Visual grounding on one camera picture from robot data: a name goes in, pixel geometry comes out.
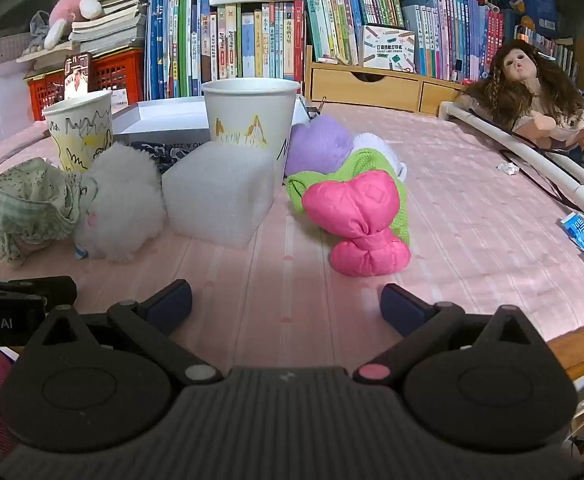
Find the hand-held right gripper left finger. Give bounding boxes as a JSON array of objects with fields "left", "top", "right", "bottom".
[{"left": 41, "top": 279, "right": 223, "bottom": 387}]

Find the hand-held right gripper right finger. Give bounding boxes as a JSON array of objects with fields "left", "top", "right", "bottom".
[{"left": 353, "top": 283, "right": 548, "bottom": 387}]

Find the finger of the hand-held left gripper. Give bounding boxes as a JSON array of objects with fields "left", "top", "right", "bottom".
[{"left": 0, "top": 275, "right": 78, "bottom": 307}]

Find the green checked cloth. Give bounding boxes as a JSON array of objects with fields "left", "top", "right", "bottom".
[{"left": 0, "top": 157, "right": 98, "bottom": 267}]

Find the white fluffy plush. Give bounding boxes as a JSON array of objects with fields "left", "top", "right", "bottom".
[{"left": 72, "top": 142, "right": 168, "bottom": 265}]

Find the pink puffy bow cushion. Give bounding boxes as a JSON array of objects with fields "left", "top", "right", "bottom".
[{"left": 302, "top": 170, "right": 412, "bottom": 278}]

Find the white foam block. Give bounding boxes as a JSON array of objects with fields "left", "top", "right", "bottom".
[{"left": 162, "top": 141, "right": 275, "bottom": 250}]

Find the green knitted cloth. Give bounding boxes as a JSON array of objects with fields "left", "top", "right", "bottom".
[{"left": 286, "top": 148, "right": 411, "bottom": 247}]

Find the dark blue patterned cloth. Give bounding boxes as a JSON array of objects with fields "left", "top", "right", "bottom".
[{"left": 129, "top": 141, "right": 173, "bottom": 174}]

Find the white knitted cloth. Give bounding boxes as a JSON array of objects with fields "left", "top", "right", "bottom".
[{"left": 353, "top": 132, "right": 408, "bottom": 182}]

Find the purple plush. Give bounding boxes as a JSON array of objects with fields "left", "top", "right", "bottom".
[{"left": 285, "top": 114, "right": 355, "bottom": 177}]

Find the grey cardboard box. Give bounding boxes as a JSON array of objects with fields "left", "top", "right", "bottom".
[{"left": 112, "top": 95, "right": 313, "bottom": 150}]

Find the paper cup with rabbit drawing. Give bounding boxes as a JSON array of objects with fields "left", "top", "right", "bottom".
[{"left": 42, "top": 90, "right": 115, "bottom": 174}]

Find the white board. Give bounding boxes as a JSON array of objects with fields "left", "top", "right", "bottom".
[{"left": 0, "top": 62, "right": 36, "bottom": 147}]

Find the white plastic pipe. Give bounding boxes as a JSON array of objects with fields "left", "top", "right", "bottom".
[{"left": 438, "top": 101, "right": 584, "bottom": 225}]

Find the paper cup with cat drawing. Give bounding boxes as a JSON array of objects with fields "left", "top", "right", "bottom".
[{"left": 201, "top": 78, "right": 301, "bottom": 192}]

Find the black binder clip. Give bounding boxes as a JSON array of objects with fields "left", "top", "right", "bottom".
[{"left": 303, "top": 95, "right": 328, "bottom": 122}]

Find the wooden drawer organizer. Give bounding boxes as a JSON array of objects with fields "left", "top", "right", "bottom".
[{"left": 304, "top": 45, "right": 466, "bottom": 117}]

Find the red plastic crate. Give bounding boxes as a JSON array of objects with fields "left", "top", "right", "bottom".
[{"left": 24, "top": 48, "right": 146, "bottom": 122}]

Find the grey cloth toy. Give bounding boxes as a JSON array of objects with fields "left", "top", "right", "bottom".
[{"left": 22, "top": 10, "right": 54, "bottom": 57}]

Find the brown-haired doll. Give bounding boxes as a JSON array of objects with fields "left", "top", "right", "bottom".
[{"left": 458, "top": 39, "right": 584, "bottom": 155}]

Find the label printer box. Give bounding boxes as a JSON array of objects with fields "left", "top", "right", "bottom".
[{"left": 359, "top": 24, "right": 417, "bottom": 72}]

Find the row of tall colourful books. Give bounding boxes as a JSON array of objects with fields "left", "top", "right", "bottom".
[{"left": 144, "top": 0, "right": 305, "bottom": 102}]

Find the stack of lying books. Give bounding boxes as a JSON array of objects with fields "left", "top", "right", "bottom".
[{"left": 16, "top": 0, "right": 153, "bottom": 72}]

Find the pink plush toy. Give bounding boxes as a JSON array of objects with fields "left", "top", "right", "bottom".
[{"left": 44, "top": 0, "right": 107, "bottom": 51}]

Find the row of blue books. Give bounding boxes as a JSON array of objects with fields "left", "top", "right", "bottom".
[{"left": 401, "top": 0, "right": 505, "bottom": 83}]

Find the row of small books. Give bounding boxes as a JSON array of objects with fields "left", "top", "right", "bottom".
[{"left": 514, "top": 24, "right": 580, "bottom": 81}]

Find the row of books on organizer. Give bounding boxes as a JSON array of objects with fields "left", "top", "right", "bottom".
[{"left": 297, "top": 0, "right": 405, "bottom": 66}]

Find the black cable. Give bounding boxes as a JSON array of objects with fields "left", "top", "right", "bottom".
[{"left": 500, "top": 144, "right": 584, "bottom": 212}]

